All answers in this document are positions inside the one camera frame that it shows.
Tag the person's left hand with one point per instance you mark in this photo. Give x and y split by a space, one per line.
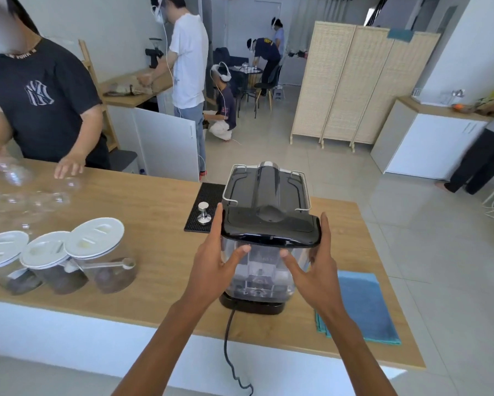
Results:
208 272

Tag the person's right hand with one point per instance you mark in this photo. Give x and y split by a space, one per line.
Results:
321 288

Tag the clear plastic water tank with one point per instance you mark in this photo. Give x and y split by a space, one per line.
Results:
265 273

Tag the black coffee machine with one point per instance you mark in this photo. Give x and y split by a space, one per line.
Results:
267 187

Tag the person's left forearm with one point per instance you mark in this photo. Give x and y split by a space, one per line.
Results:
160 354

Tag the metal coffee tamper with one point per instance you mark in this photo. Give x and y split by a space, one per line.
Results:
204 213

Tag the glass jar with white lid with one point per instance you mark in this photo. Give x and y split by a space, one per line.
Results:
4 263
53 268

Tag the blue folded cloth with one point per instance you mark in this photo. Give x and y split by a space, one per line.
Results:
366 309

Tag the black rubber bar mat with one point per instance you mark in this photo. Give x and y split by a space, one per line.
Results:
195 193

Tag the glass jar with spoon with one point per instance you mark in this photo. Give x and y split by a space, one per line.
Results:
107 280

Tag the clear plastic measuring spoon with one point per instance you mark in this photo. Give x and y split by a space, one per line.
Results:
102 265

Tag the black low stool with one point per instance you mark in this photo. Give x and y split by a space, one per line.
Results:
123 160

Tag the wooden counter with white cabinet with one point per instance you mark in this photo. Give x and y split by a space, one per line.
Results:
160 140

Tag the white cabinet with wooden top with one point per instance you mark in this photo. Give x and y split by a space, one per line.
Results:
432 148

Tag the wooden ladder shelf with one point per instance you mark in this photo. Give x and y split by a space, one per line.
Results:
107 119

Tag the small white step stool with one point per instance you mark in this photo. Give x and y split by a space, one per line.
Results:
278 93

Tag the black chair with wooden legs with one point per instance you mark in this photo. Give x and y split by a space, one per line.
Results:
267 86

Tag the cluster of clear plastic cups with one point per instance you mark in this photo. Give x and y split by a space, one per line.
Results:
24 202

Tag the black dining table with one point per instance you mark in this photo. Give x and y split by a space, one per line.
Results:
247 74

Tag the beige folding screen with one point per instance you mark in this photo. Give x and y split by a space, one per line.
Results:
354 86

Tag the teal cloth on screen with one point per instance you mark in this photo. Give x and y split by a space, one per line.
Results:
400 34

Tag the grey curtains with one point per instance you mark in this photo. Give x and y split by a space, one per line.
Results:
317 20

